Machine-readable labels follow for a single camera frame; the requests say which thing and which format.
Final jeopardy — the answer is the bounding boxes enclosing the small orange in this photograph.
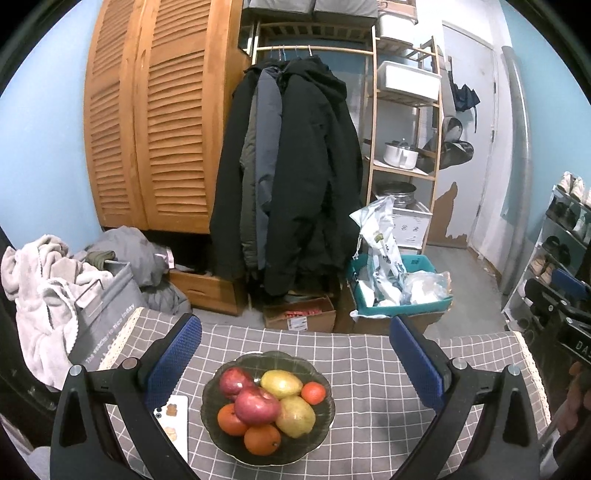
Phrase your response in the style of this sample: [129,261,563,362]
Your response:
[301,381,327,406]

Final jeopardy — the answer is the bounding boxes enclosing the clear plastic bag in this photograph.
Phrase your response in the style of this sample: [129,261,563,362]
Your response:
[402,271,451,305]

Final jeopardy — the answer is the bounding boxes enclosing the grey fabric storage box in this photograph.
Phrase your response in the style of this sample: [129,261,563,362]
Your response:
[242,0,315,12]
[314,0,379,17]

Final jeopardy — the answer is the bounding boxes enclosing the pale pink fleece blanket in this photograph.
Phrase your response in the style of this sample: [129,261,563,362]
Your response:
[0,234,114,391]

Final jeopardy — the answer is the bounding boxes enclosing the grey coat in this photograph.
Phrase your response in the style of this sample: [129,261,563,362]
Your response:
[240,67,283,273]

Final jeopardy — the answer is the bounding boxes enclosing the steel steamer pot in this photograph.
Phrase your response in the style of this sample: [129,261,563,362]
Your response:
[376,181,417,206]

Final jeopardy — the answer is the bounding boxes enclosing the cardboard box with red contents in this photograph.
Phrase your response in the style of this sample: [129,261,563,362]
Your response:
[263,295,337,333]

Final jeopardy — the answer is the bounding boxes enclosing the grey cushion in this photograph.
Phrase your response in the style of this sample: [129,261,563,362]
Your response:
[0,415,51,480]

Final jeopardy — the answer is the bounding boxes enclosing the large yellow-green pear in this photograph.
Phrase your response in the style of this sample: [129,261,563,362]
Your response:
[276,395,317,439]

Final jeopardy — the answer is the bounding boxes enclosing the white printed rice bag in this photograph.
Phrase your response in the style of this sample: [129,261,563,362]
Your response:
[349,196,407,308]

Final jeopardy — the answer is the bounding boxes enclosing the large black hooded coat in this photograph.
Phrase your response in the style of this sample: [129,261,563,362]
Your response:
[263,55,363,296]

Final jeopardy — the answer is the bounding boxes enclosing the person's right hand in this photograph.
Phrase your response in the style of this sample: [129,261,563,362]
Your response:
[556,362,591,437]

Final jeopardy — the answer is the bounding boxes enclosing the small white storage box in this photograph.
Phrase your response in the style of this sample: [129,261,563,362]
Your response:
[379,9,416,40]

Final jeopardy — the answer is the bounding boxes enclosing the red apple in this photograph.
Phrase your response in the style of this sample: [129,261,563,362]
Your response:
[234,386,282,425]
[219,367,256,401]

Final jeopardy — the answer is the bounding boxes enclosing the teal plastic basket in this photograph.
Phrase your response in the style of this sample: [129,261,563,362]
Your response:
[348,254,453,319]

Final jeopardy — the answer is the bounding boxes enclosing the white cooking pot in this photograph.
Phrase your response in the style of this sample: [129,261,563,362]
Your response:
[383,138,421,171]

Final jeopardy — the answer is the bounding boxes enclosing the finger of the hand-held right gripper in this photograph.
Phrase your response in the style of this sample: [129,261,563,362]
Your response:
[551,269,591,298]
[524,279,561,319]

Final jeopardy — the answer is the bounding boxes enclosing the large cardboard box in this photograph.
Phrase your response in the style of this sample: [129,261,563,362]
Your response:
[339,277,446,335]

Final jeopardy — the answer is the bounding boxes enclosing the wooden clothes rack shelf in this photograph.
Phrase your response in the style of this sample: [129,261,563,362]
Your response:
[249,18,446,259]

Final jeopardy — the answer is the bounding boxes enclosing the grey fabric storage bag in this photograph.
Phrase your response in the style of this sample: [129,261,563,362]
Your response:
[69,261,148,372]

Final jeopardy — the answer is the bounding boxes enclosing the grey garment pile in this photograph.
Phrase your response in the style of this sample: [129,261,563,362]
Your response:
[85,226,192,315]

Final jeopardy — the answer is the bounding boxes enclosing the wooden louvered wardrobe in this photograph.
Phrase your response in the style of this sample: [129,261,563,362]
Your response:
[83,0,252,317]

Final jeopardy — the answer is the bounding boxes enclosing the dark blue umbrella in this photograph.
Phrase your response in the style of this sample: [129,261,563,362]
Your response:
[448,55,481,114]

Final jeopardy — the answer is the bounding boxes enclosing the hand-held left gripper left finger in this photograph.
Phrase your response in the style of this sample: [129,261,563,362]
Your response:
[50,313,204,480]

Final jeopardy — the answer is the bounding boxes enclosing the yellow pear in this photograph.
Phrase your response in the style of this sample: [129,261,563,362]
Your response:
[260,370,304,400]

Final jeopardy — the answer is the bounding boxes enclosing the white phone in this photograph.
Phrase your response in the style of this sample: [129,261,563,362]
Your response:
[152,394,190,463]

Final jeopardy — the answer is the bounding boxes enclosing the white shoe rack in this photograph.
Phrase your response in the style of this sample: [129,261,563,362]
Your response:
[501,185,591,333]

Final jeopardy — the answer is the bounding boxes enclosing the grey hanging bags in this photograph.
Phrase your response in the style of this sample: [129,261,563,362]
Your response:
[422,115,475,171]

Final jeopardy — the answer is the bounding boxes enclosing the grey checked tablecloth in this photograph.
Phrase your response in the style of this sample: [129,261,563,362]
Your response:
[97,307,552,480]

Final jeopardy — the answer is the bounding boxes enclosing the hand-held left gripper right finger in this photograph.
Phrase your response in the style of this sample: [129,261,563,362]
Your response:
[389,314,542,480]

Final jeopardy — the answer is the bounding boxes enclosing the white door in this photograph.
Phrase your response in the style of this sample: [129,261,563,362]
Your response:
[425,21,499,250]

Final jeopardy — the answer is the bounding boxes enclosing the green glass bowl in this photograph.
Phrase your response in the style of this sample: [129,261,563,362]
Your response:
[202,351,336,466]

